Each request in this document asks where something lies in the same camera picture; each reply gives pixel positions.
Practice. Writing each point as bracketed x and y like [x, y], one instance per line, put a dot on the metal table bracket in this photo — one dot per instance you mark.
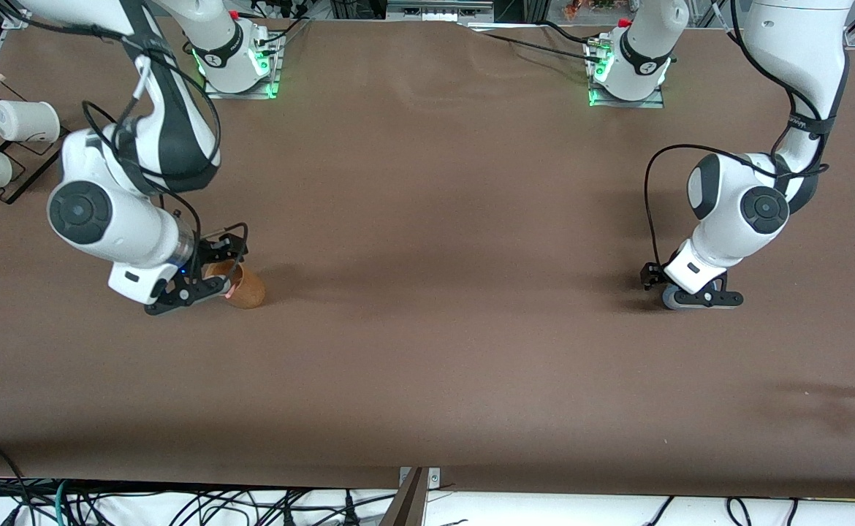
[435, 478]

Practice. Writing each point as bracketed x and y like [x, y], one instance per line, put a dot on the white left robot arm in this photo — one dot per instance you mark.
[734, 212]

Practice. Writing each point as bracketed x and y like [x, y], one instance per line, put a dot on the pink chopstick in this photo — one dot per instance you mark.
[232, 291]

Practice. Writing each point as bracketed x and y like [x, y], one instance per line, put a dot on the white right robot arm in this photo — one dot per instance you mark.
[106, 219]

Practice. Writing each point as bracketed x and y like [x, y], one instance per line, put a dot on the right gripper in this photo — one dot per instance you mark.
[210, 250]

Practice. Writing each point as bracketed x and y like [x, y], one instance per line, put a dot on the wooden cup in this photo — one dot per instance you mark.
[248, 292]

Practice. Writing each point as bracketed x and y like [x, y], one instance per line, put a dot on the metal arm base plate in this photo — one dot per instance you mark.
[270, 88]
[650, 104]

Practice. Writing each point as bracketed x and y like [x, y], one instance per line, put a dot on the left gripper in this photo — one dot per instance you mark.
[649, 275]

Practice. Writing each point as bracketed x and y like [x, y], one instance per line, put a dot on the dark brown post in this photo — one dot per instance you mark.
[407, 508]

